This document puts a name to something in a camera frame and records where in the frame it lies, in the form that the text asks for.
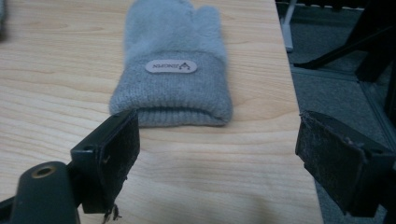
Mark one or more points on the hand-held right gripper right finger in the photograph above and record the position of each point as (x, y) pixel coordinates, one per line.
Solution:
(339, 168)

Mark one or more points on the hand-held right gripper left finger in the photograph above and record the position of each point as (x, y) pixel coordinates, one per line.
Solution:
(107, 161)

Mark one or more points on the grey fuzzy knit glove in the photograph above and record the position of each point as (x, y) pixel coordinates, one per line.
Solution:
(174, 84)
(1, 15)

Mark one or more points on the black metal stand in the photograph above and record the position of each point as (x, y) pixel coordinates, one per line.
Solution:
(367, 40)

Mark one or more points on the white metal table leg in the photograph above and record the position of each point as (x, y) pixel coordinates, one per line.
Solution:
(288, 25)

